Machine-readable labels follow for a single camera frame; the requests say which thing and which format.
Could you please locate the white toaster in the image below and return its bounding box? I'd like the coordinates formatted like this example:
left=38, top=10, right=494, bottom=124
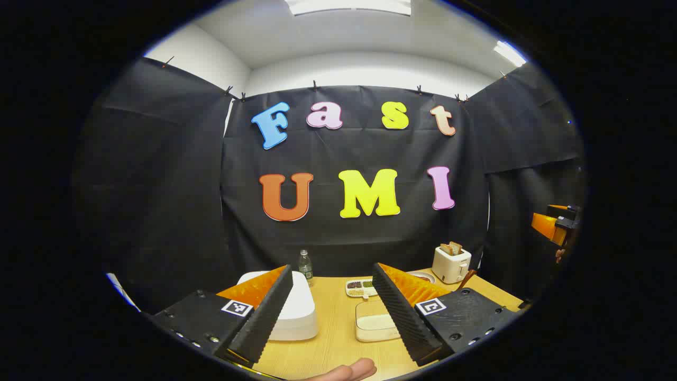
left=432, top=245, right=472, bottom=285

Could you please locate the clear plastic container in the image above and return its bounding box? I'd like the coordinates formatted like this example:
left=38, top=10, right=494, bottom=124
left=355, top=300, right=402, bottom=343

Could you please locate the white rice cooker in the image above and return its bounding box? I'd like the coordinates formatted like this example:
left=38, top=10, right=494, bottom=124
left=236, top=270, right=319, bottom=341

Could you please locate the clear plastic water bottle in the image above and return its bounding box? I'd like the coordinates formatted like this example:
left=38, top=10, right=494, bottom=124
left=298, top=250, right=314, bottom=287

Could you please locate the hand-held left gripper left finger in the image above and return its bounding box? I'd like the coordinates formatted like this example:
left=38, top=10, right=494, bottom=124
left=151, top=265, right=294, bottom=368

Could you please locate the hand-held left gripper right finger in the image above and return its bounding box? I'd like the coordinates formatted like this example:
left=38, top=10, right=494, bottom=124
left=372, top=262, right=522, bottom=367

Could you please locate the white divided bean tray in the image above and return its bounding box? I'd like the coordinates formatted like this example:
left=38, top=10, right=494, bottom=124
left=346, top=278, right=379, bottom=298

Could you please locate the ceiling light panel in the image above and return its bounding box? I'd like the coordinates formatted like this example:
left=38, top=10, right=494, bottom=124
left=285, top=0, right=412, bottom=16
left=493, top=41, right=528, bottom=68

